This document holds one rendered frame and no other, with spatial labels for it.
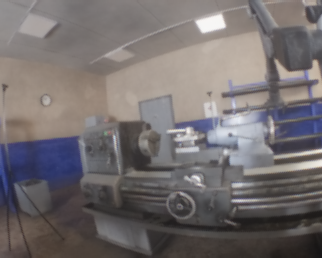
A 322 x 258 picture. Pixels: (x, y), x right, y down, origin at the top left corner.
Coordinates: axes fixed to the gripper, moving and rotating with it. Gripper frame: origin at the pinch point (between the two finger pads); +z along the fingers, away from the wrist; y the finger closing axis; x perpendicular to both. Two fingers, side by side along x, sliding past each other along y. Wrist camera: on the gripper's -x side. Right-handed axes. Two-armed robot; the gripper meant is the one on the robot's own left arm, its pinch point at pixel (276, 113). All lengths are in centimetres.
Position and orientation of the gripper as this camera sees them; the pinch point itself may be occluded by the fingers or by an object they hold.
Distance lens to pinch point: 116.7
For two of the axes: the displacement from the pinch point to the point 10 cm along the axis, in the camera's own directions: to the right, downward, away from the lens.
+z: 3.5, 8.3, 4.3
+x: -3.6, 5.5, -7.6
